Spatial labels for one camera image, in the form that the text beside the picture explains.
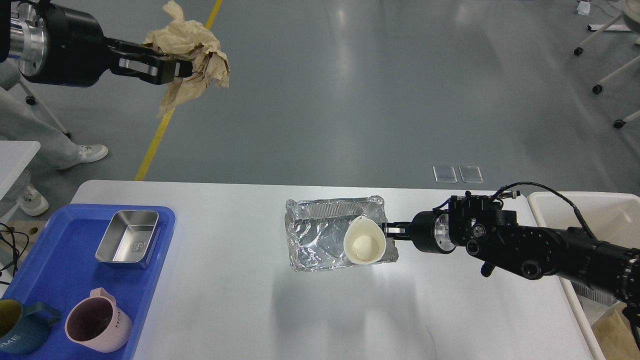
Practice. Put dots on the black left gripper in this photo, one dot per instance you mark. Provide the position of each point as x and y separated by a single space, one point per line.
57 45

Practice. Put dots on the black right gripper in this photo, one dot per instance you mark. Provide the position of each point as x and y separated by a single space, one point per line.
432 231

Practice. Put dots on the white paper cup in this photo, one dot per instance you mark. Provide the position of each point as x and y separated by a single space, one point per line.
365 240

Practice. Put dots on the brown paper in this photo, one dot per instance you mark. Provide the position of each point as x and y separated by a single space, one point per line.
613 333
188 40

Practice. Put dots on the aluminium foil tray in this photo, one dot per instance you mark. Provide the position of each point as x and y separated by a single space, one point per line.
316 231

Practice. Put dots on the stainless steel rectangular tin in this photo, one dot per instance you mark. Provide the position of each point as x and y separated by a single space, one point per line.
129 239

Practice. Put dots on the pink ribbed mug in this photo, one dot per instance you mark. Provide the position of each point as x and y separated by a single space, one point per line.
98 323

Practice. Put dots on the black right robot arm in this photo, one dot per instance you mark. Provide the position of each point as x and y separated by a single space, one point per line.
479 223

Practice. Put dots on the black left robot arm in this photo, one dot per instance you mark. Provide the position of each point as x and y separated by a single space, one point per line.
5 30

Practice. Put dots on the clear floor plate left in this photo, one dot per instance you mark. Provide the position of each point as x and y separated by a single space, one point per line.
445 174

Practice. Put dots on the clear floor plate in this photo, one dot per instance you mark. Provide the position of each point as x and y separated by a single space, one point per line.
471 174
445 174

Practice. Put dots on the clear floor plate right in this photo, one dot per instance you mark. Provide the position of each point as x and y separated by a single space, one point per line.
471 174

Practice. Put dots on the person in grey trousers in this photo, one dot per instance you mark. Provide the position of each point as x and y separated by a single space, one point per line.
19 123

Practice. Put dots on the white plastic bin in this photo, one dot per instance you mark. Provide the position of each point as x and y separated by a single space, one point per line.
612 217

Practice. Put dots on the foil tray inside bin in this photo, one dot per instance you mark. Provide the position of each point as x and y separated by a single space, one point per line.
602 298

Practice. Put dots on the blue plastic tray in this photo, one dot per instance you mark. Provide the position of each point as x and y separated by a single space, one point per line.
61 270

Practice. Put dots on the brown paper inside bin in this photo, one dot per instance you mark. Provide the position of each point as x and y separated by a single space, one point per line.
613 333

